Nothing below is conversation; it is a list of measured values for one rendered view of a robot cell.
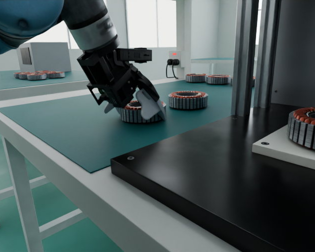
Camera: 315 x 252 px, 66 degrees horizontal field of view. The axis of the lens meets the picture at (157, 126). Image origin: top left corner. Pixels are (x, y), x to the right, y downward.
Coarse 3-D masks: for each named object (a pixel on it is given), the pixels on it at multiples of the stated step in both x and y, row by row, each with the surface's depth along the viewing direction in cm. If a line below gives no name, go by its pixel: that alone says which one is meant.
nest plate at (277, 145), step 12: (276, 132) 37; (252, 144) 33; (264, 144) 32; (276, 144) 32; (288, 144) 32; (276, 156) 31; (288, 156) 29; (300, 156) 28; (312, 156) 28; (312, 168) 28
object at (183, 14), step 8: (176, 0) 128; (184, 0) 125; (176, 8) 130; (184, 8) 126; (176, 16) 131; (184, 16) 127; (176, 24) 132; (184, 24) 129; (176, 32) 133; (184, 32) 130; (176, 40) 134; (184, 40) 131; (176, 48) 136; (184, 48) 132; (176, 56) 131; (184, 56) 131; (168, 64) 133; (176, 64) 130; (184, 64) 132; (176, 72) 140; (184, 72) 136
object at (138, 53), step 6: (120, 48) 47; (126, 48) 48; (132, 48) 50; (138, 48) 54; (144, 48) 54; (120, 54) 47; (126, 54) 48; (132, 54) 50; (138, 54) 51; (144, 54) 53; (150, 54) 54; (120, 60) 47; (126, 60) 49; (132, 60) 50; (138, 60) 52; (144, 60) 53; (150, 60) 55
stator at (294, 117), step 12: (300, 108) 35; (312, 108) 35; (288, 120) 33; (300, 120) 31; (312, 120) 30; (288, 132) 33; (300, 132) 30; (312, 132) 29; (300, 144) 32; (312, 144) 30
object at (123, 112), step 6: (132, 102) 60; (138, 102) 61; (162, 102) 58; (120, 108) 56; (126, 108) 55; (132, 108) 54; (138, 108) 53; (120, 114) 56; (126, 114) 54; (132, 114) 54; (138, 114) 53; (156, 114) 54; (126, 120) 55; (132, 120) 54; (138, 120) 54; (144, 120) 54; (150, 120) 54; (156, 120) 55
